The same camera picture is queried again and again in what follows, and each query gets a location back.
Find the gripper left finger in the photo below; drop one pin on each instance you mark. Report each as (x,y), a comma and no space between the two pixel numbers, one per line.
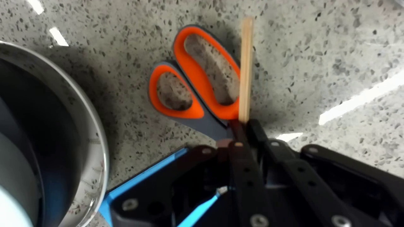
(243,176)

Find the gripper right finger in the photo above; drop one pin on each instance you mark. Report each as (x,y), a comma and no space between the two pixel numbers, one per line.
(303,176)

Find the wooden chopstick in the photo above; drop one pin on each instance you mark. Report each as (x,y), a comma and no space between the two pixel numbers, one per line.
(245,72)

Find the glass bowl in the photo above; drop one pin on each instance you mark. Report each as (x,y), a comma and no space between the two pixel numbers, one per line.
(63,142)

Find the orange and grey scissors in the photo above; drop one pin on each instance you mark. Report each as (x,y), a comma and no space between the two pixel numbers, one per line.
(195,91)

